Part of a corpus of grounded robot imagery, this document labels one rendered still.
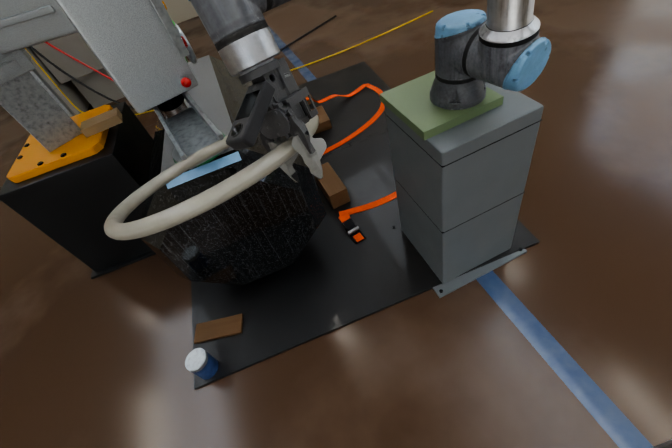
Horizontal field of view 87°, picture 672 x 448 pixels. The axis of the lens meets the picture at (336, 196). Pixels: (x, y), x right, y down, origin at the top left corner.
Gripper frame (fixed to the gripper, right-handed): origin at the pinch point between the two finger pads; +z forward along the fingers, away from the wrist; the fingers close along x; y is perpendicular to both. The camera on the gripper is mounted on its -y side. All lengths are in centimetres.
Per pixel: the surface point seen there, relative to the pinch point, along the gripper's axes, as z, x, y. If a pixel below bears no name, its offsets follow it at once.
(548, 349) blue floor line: 124, -16, 61
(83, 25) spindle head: -48, 65, 14
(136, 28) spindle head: -43, 61, 25
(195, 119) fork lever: -14, 61, 26
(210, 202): -5.8, 4.5, -15.9
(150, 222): -6.8, 12.8, -21.9
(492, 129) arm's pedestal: 29, -13, 72
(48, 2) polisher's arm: -75, 130, 41
